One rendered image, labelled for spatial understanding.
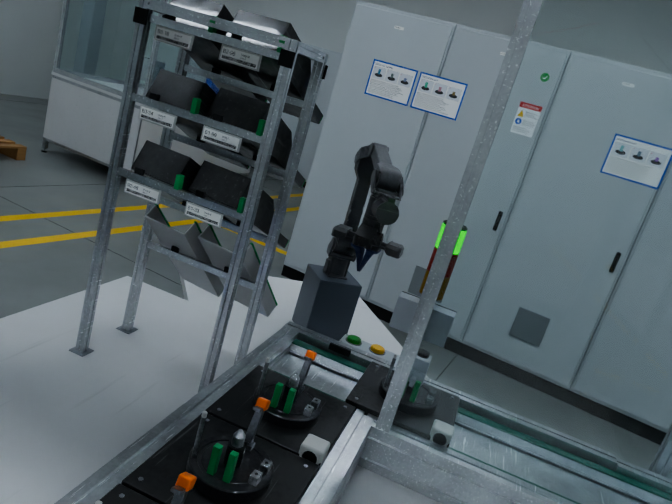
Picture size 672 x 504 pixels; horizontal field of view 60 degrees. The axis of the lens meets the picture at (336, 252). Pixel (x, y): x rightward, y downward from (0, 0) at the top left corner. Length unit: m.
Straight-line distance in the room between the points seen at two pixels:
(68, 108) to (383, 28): 3.87
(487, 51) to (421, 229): 1.32
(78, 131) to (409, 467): 6.18
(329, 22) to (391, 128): 5.61
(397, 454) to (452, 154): 3.26
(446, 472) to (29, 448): 0.79
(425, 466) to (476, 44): 3.48
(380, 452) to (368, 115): 3.52
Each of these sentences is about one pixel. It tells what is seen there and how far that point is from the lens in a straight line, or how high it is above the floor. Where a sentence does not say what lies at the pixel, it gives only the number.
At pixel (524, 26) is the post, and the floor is 1.79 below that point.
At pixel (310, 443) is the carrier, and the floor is 0.99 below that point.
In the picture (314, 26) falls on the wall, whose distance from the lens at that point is 10.06.
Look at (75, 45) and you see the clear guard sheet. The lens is 7.20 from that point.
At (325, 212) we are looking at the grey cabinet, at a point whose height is 0.65.
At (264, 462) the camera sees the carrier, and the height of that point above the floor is 1.00.
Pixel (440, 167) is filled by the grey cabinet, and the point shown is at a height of 1.28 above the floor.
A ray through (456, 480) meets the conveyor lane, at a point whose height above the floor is 0.92.
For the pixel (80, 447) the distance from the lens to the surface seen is 1.22.
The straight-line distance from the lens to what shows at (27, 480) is 1.15.
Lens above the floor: 1.60
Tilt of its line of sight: 15 degrees down
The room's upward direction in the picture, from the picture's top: 17 degrees clockwise
